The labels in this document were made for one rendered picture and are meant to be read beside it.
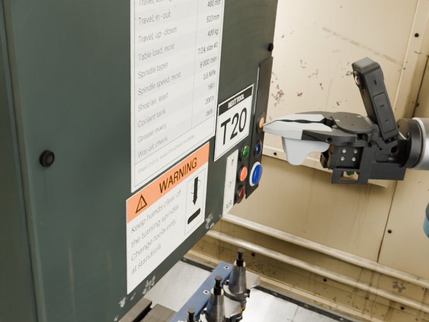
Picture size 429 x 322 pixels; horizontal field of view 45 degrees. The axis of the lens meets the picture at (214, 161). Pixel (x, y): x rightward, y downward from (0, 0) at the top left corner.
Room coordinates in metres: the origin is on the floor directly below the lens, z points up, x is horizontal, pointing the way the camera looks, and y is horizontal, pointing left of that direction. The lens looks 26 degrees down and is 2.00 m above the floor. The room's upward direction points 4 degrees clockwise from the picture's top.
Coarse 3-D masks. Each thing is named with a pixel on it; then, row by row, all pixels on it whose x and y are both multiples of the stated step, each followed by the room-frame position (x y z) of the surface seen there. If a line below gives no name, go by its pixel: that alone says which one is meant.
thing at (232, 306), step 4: (224, 296) 0.92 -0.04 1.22; (224, 300) 0.91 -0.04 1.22; (228, 300) 0.91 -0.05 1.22; (232, 300) 0.91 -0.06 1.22; (236, 300) 0.91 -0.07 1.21; (228, 304) 0.89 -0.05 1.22; (232, 304) 0.90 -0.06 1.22; (236, 304) 0.90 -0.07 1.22; (240, 304) 0.90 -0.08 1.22; (228, 308) 0.88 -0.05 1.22; (232, 308) 0.88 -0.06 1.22; (236, 308) 0.88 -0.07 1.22; (240, 308) 0.89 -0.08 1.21; (232, 312) 0.87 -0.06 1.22; (236, 312) 0.87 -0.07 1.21
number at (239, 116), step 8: (248, 104) 0.63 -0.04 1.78; (232, 112) 0.58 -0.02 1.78; (240, 112) 0.60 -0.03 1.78; (248, 112) 0.63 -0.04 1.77; (232, 120) 0.58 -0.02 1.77; (240, 120) 0.61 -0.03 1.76; (232, 128) 0.59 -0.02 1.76; (240, 128) 0.61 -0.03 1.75; (232, 136) 0.59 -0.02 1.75; (240, 136) 0.61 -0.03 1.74
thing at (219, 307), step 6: (210, 294) 0.84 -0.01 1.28; (216, 294) 0.83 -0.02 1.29; (222, 294) 0.84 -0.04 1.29; (210, 300) 0.84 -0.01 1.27; (216, 300) 0.83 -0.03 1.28; (222, 300) 0.83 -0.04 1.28; (210, 306) 0.83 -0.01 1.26; (216, 306) 0.83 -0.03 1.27; (222, 306) 0.83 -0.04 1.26; (210, 312) 0.83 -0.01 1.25; (216, 312) 0.83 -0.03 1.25; (222, 312) 0.83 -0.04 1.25; (210, 318) 0.83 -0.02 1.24; (216, 318) 0.82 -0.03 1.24; (222, 318) 0.83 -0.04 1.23
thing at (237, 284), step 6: (234, 264) 0.94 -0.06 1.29; (234, 270) 0.93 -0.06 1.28; (240, 270) 0.93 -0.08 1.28; (234, 276) 0.93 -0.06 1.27; (240, 276) 0.93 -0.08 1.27; (234, 282) 0.93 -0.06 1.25; (240, 282) 0.93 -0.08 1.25; (228, 288) 0.93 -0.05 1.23; (234, 288) 0.92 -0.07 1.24; (240, 288) 0.92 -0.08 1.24; (246, 288) 0.94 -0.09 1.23
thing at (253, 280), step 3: (246, 273) 1.01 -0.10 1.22; (249, 273) 1.01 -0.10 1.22; (252, 273) 1.01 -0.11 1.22; (246, 276) 1.00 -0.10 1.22; (249, 276) 1.00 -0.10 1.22; (252, 276) 1.00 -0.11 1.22; (255, 276) 1.00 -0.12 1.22; (258, 276) 1.00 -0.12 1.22; (228, 279) 0.98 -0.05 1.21; (246, 279) 0.98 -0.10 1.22; (249, 279) 0.99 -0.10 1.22; (252, 279) 0.99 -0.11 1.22; (255, 279) 0.99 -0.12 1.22; (258, 279) 0.99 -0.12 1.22; (249, 282) 0.97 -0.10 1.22; (252, 282) 0.97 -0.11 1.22; (255, 282) 0.98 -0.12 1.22; (258, 282) 0.98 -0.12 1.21; (252, 285) 0.97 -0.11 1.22; (255, 285) 0.97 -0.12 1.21; (258, 285) 0.97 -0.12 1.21
